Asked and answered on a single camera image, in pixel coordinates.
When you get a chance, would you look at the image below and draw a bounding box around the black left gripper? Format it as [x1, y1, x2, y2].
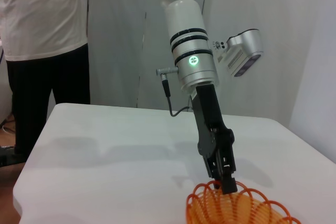
[191, 83, 238, 195]

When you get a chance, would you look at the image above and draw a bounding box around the person in white shirt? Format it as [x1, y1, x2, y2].
[0, 0, 91, 162]

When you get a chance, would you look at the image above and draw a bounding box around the black cable with metal plug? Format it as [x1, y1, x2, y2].
[156, 66, 195, 118]

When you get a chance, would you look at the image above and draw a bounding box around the orange plastic wire basket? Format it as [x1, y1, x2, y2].
[185, 180, 302, 224]

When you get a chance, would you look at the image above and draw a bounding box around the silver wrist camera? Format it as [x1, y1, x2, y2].
[212, 28, 264, 78]

